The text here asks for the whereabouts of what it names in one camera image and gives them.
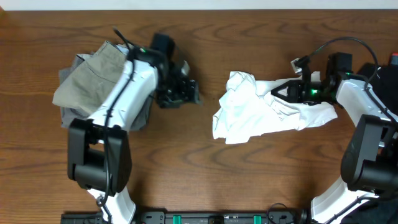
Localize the folded khaki pants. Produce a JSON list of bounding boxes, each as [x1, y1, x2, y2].
[[52, 41, 127, 117]]

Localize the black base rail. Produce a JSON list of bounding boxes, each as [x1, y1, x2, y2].
[[60, 208, 312, 224]]

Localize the white printed t-shirt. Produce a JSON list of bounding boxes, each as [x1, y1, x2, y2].
[[212, 71, 338, 144]]

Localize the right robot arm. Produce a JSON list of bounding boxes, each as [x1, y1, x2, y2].
[[271, 52, 397, 223]]

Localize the black clothes pile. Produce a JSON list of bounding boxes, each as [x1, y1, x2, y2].
[[370, 63, 398, 115]]

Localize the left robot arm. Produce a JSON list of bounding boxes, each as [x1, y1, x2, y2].
[[60, 33, 201, 223]]

